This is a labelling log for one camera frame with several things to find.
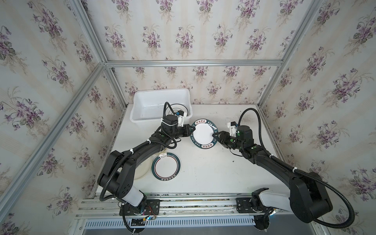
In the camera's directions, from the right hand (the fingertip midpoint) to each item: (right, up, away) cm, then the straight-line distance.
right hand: (218, 135), depth 83 cm
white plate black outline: (-27, +18, +31) cm, 45 cm away
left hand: (-14, +4, 0) cm, 14 cm away
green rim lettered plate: (-10, -1, -1) cm, 10 cm away
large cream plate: (-45, -20, +4) cm, 49 cm away
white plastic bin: (-50, +20, +30) cm, 62 cm away
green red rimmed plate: (-31, -20, +5) cm, 37 cm away
